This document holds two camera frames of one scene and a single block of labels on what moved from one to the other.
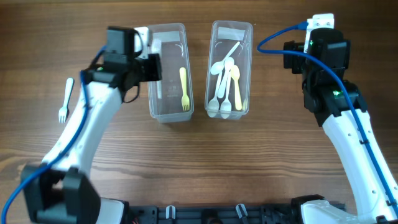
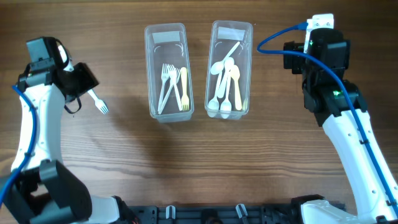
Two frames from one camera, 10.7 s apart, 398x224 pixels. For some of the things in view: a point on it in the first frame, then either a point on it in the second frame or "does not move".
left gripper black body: [148, 69] -> [84, 80]
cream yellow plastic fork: [185, 99] does not move
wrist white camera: [143, 32] -> [66, 61]
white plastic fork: [156, 49] -> [173, 72]
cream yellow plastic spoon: [235, 73] does not move
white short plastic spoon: [229, 65] does not move
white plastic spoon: [217, 67] does not move
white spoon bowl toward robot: [213, 106] does not move
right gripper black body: [298, 63] does not move
